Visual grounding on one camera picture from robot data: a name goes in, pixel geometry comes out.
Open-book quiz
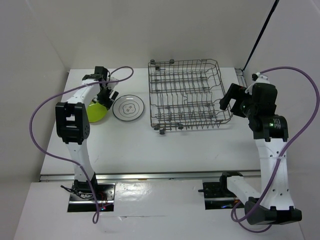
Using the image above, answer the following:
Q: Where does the green plate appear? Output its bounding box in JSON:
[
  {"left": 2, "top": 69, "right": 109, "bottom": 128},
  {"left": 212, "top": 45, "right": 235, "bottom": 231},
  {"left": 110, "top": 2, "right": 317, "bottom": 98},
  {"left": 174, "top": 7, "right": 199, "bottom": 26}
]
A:
[{"left": 86, "top": 100, "right": 108, "bottom": 123}]

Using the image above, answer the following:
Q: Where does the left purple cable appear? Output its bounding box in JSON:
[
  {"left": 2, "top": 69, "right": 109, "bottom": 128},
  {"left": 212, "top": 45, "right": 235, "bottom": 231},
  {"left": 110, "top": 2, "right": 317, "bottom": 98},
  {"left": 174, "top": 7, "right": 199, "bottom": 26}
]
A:
[{"left": 29, "top": 65, "right": 134, "bottom": 224}]

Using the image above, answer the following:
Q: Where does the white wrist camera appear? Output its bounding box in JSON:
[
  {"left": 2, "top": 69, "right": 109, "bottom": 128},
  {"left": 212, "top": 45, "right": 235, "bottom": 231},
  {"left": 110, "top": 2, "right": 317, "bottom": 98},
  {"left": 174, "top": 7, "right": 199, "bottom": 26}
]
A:
[
  {"left": 104, "top": 77, "right": 119, "bottom": 95},
  {"left": 244, "top": 72, "right": 270, "bottom": 95}
]

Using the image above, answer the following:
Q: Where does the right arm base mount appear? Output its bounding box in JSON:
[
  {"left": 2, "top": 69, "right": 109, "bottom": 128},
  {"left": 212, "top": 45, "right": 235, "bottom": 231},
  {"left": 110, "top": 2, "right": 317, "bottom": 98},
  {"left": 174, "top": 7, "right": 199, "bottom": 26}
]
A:
[{"left": 198, "top": 180, "right": 240, "bottom": 210}]

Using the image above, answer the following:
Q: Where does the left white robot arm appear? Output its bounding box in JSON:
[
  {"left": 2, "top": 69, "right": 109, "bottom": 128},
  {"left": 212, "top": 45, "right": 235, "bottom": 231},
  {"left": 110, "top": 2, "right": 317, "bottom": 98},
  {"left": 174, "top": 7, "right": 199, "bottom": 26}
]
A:
[{"left": 55, "top": 66, "right": 119, "bottom": 200}]

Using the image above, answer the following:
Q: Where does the black corner pole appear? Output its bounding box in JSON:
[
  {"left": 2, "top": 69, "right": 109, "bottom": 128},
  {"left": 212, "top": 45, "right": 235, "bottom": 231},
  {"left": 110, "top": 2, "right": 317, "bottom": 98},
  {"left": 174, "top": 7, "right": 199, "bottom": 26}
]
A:
[{"left": 241, "top": 0, "right": 280, "bottom": 72}]

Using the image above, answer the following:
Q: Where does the aluminium rail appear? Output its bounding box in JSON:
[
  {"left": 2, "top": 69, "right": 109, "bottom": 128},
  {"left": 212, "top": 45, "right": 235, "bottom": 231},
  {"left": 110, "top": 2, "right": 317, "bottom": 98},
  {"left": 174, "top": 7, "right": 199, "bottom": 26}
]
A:
[{"left": 39, "top": 170, "right": 261, "bottom": 183}]

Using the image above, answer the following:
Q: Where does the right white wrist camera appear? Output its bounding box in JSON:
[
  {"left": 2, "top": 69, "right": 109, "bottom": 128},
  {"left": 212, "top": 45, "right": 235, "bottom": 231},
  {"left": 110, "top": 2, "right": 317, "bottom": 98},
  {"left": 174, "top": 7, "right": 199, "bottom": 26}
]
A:
[{"left": 244, "top": 72, "right": 270, "bottom": 95}]

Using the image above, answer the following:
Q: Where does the white plate with grey rings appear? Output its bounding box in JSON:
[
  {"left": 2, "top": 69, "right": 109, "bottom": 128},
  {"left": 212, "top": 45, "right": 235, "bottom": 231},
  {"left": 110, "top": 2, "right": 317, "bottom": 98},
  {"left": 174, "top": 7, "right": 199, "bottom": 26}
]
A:
[{"left": 112, "top": 94, "right": 145, "bottom": 122}]

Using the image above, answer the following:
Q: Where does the grey wire dish rack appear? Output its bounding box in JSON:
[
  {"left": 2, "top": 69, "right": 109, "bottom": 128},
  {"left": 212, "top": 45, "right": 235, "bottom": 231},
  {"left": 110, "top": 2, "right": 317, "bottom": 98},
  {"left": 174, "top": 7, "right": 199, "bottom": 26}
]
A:
[{"left": 148, "top": 59, "right": 232, "bottom": 135}]

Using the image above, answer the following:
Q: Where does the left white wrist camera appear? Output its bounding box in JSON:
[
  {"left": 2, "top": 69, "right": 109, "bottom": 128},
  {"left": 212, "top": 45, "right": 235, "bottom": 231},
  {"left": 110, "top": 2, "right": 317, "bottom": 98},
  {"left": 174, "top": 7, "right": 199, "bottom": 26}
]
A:
[{"left": 104, "top": 77, "right": 119, "bottom": 95}]

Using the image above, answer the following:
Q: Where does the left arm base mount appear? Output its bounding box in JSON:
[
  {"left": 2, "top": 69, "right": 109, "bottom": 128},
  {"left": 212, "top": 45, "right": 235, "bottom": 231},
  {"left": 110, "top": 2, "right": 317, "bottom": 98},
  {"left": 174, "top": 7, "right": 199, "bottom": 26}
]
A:
[{"left": 60, "top": 183, "right": 116, "bottom": 213}]

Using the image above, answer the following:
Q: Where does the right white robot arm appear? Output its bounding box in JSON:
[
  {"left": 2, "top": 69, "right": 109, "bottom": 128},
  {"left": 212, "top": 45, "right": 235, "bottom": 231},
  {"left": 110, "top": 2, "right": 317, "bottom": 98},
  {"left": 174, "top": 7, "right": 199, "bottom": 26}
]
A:
[{"left": 218, "top": 83, "right": 302, "bottom": 225}]

